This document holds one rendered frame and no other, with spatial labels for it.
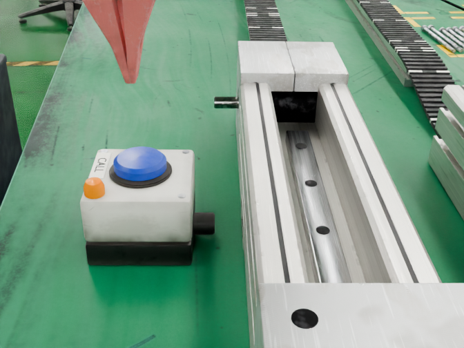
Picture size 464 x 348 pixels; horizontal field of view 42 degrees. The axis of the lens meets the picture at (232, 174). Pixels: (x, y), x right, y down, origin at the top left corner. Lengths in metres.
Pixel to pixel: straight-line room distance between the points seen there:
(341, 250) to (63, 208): 0.26
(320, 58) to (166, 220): 0.25
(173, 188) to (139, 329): 0.10
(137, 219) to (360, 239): 0.16
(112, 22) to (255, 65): 0.22
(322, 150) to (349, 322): 0.30
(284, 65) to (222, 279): 0.22
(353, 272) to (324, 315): 0.15
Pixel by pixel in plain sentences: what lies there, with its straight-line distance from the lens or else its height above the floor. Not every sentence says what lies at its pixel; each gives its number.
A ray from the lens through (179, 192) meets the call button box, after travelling 0.44.
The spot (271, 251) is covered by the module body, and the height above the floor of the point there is 0.86.
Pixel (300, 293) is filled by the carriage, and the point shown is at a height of 0.90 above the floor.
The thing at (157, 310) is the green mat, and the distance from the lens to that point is 0.43.
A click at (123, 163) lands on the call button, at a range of 0.45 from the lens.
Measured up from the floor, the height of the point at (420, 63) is 0.81.
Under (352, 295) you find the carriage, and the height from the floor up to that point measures 0.90.
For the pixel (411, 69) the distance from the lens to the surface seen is 0.79.
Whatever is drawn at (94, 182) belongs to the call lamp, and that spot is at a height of 0.85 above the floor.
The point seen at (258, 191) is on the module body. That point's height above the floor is 0.86.
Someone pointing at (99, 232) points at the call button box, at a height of 0.81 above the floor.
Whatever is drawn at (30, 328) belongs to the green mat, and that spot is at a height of 0.78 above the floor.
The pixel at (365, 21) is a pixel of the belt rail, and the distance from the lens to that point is 1.03.
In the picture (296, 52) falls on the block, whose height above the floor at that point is 0.87.
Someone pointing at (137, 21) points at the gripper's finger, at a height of 0.97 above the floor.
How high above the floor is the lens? 1.08
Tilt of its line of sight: 31 degrees down
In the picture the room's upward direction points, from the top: 1 degrees clockwise
